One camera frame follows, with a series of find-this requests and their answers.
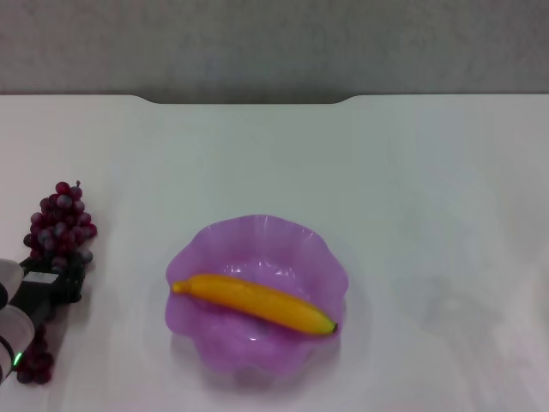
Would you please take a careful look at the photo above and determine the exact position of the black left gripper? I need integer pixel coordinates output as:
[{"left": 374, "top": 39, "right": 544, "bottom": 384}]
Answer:
[{"left": 7, "top": 251, "right": 87, "bottom": 330}]

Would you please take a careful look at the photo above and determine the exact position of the dark red grape bunch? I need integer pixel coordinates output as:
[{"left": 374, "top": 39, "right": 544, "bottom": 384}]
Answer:
[{"left": 15, "top": 179, "right": 99, "bottom": 385}]

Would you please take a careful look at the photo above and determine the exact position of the yellow plastic banana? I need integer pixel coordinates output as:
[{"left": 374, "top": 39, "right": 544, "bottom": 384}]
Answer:
[{"left": 171, "top": 273, "right": 339, "bottom": 338}]

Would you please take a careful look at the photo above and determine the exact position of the purple translucent scalloped bowl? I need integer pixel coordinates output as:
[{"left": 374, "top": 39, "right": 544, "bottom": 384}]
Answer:
[{"left": 165, "top": 214, "right": 350, "bottom": 386}]

